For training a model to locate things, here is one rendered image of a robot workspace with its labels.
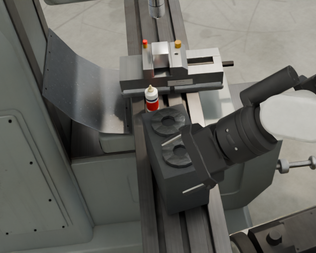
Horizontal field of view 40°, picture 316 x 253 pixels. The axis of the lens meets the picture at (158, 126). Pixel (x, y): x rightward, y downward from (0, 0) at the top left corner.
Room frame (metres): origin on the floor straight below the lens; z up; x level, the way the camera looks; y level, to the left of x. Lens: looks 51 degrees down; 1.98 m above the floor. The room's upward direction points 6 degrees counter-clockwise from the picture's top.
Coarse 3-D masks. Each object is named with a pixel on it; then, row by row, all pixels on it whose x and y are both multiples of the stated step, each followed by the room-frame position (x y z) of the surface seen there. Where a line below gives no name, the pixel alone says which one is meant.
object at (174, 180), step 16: (160, 112) 0.75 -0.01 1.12; (176, 112) 0.75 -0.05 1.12; (144, 128) 0.74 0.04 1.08; (160, 128) 0.70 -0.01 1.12; (176, 128) 0.69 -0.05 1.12; (160, 144) 0.66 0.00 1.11; (176, 144) 0.64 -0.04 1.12; (160, 160) 0.61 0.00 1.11; (176, 160) 0.59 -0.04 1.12; (160, 176) 0.59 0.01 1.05; (176, 176) 0.56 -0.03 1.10; (192, 176) 0.57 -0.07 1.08; (160, 192) 0.62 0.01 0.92; (176, 192) 0.56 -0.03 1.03; (208, 192) 0.57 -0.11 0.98; (176, 208) 0.56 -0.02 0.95
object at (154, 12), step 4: (148, 0) 1.06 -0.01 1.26; (160, 0) 1.05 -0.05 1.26; (148, 4) 1.06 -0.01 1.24; (152, 4) 1.05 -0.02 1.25; (156, 4) 1.05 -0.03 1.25; (160, 4) 1.05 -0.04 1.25; (164, 4) 1.07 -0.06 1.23; (148, 8) 1.07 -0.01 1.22; (152, 8) 1.05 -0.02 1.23; (156, 8) 1.05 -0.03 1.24; (160, 8) 1.05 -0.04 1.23; (164, 8) 1.06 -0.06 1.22; (152, 12) 1.05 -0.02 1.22; (156, 12) 1.05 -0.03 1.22; (160, 12) 1.05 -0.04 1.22; (164, 12) 1.06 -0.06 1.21; (152, 16) 1.05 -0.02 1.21; (156, 16) 1.05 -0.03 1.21; (160, 16) 1.05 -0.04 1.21
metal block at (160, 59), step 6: (156, 42) 1.11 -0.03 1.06; (162, 42) 1.11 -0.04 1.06; (156, 48) 1.08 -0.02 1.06; (162, 48) 1.08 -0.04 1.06; (156, 54) 1.05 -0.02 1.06; (162, 54) 1.05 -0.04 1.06; (168, 54) 1.05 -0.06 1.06; (156, 60) 1.05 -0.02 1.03; (162, 60) 1.05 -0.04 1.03; (168, 60) 1.05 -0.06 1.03; (156, 66) 1.05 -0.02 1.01; (162, 66) 1.05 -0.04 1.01; (168, 66) 1.05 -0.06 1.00
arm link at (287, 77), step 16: (272, 80) 0.48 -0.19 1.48; (288, 80) 0.47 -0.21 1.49; (240, 96) 0.49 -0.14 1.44; (256, 96) 0.48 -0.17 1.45; (304, 96) 0.45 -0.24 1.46; (240, 112) 0.46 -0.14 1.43; (256, 112) 0.45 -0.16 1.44; (240, 128) 0.43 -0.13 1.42; (256, 128) 0.43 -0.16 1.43; (256, 144) 0.41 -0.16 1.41; (272, 144) 0.41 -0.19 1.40
